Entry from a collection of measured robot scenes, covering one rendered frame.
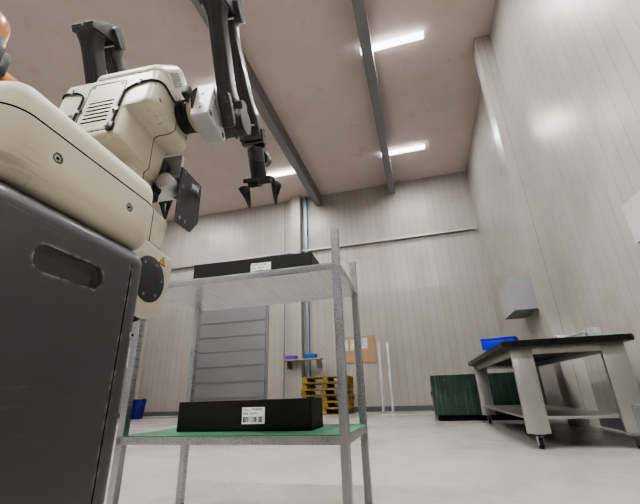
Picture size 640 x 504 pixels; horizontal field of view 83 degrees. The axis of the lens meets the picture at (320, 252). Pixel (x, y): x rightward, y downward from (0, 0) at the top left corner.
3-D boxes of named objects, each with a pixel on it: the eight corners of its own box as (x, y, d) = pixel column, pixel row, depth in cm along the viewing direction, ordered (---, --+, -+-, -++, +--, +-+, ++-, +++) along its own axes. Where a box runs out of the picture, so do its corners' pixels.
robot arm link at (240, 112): (189, -20, 103) (222, -29, 101) (211, 8, 116) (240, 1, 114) (210, 137, 105) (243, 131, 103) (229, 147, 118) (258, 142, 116)
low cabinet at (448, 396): (546, 419, 550) (535, 371, 576) (435, 421, 589) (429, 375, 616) (519, 413, 712) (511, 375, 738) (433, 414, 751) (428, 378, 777)
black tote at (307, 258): (191, 287, 166) (194, 265, 170) (210, 296, 182) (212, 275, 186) (311, 275, 154) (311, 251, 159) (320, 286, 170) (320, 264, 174)
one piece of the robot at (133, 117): (107, 290, 57) (179, 57, 87) (-81, 308, 64) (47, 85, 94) (190, 336, 79) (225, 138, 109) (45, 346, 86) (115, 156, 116)
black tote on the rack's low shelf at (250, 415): (176, 432, 146) (179, 402, 150) (199, 428, 161) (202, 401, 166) (311, 430, 133) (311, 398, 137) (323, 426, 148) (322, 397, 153)
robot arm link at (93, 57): (62, 11, 110) (91, 4, 108) (97, 35, 123) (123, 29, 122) (82, 158, 112) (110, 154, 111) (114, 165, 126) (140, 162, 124)
